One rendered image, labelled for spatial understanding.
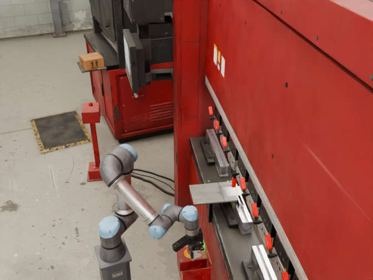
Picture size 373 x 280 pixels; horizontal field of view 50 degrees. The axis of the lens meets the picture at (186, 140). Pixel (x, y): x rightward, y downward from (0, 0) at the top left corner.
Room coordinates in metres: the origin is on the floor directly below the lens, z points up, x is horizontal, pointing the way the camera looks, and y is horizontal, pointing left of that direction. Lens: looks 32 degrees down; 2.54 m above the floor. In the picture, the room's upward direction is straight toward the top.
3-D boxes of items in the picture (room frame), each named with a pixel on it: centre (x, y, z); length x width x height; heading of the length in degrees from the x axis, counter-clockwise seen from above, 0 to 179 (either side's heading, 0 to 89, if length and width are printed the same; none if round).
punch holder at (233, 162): (1.94, -0.30, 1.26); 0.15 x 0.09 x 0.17; 9
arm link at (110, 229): (1.62, 0.42, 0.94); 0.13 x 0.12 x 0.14; 150
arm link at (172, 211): (1.55, 0.07, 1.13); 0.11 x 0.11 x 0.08; 60
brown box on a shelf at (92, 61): (3.98, 1.00, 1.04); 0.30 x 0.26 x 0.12; 23
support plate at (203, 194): (1.89, -0.16, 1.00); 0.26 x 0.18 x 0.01; 99
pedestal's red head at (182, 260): (1.57, -0.05, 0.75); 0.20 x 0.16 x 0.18; 11
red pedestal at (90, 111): (3.39, 0.91, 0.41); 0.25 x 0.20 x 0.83; 99
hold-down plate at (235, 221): (1.87, -0.26, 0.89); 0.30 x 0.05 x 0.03; 9
